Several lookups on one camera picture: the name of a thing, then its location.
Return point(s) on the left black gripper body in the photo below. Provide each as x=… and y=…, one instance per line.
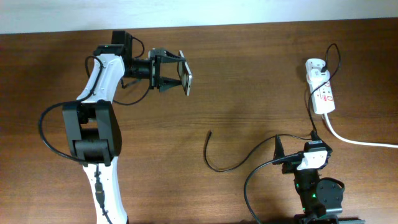
x=154, y=69

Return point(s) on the black Samsung smartphone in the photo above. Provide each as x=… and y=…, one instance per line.
x=185, y=75

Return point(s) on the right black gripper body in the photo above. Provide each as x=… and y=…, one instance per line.
x=290, y=168

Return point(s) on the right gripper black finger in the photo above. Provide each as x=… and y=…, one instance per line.
x=279, y=150
x=314, y=136

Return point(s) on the white USB charger plug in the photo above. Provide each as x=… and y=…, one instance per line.
x=317, y=76

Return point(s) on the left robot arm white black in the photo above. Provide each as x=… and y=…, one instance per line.
x=93, y=132

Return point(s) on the white power strip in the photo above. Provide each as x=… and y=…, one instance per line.
x=322, y=97

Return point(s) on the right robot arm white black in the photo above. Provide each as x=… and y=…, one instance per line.
x=321, y=198

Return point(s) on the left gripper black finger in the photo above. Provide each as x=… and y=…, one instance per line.
x=168, y=57
x=167, y=83

